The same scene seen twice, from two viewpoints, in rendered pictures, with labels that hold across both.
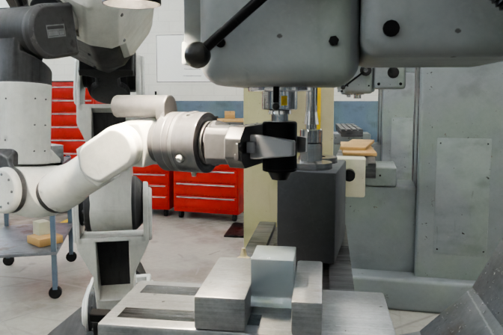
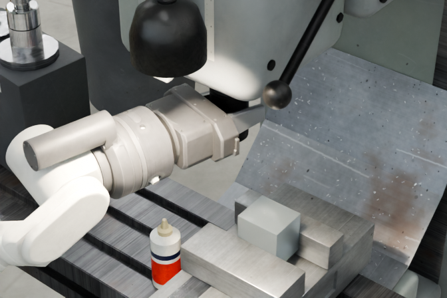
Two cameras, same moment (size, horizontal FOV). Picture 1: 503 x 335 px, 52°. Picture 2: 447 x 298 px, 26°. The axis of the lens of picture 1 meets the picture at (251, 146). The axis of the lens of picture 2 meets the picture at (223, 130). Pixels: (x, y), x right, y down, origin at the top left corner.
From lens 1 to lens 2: 1.01 m
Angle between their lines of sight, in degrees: 62
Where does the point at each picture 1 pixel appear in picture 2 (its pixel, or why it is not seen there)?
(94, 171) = (50, 253)
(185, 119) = (148, 134)
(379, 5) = not seen: outside the picture
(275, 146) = (249, 118)
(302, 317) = (334, 253)
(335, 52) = (338, 26)
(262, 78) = not seen: hidden behind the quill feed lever
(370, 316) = (326, 213)
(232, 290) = (281, 271)
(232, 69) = not seen: hidden behind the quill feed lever
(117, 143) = (89, 207)
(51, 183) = not seen: outside the picture
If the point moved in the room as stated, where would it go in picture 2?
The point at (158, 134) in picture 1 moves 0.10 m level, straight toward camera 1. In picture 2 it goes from (129, 169) to (216, 188)
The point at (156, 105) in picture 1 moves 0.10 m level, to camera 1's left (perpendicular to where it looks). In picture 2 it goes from (107, 134) to (47, 185)
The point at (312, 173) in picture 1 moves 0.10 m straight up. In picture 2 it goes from (60, 68) to (53, 6)
